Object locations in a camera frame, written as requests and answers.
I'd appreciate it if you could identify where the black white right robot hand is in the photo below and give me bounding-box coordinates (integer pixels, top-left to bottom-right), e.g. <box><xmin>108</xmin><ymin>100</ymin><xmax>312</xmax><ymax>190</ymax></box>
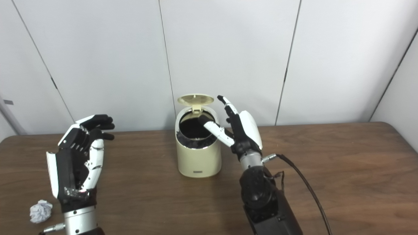
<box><xmin>198</xmin><ymin>95</ymin><xmax>263</xmax><ymax>160</ymax></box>

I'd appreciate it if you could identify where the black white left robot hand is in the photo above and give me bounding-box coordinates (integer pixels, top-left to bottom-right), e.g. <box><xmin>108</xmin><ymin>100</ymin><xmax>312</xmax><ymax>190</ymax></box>
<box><xmin>46</xmin><ymin>114</ymin><xmax>115</xmax><ymax>213</ymax></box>

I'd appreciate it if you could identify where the white paper ball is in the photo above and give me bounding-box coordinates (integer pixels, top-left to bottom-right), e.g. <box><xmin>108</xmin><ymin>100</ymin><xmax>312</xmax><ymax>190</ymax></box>
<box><xmin>30</xmin><ymin>200</ymin><xmax>53</xmax><ymax>224</ymax></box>

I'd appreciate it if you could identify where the cream-colored bin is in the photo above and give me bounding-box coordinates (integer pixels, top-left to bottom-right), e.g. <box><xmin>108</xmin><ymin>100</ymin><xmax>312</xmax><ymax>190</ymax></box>
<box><xmin>175</xmin><ymin>94</ymin><xmax>222</xmax><ymax>178</ymax></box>

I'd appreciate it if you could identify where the round cream bin lid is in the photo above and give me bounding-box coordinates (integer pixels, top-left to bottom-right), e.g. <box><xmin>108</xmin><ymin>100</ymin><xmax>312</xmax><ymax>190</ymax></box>
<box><xmin>177</xmin><ymin>94</ymin><xmax>215</xmax><ymax>114</ymax></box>

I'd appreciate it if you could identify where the black bin liner bag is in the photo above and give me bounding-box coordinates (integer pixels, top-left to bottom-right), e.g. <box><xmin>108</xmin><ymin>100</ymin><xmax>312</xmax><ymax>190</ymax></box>
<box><xmin>177</xmin><ymin>112</ymin><xmax>217</xmax><ymax>149</ymax></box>

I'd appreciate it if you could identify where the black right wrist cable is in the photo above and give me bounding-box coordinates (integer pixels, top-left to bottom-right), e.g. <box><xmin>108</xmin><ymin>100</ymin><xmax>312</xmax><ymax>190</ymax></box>
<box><xmin>262</xmin><ymin>153</ymin><xmax>333</xmax><ymax>235</ymax></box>

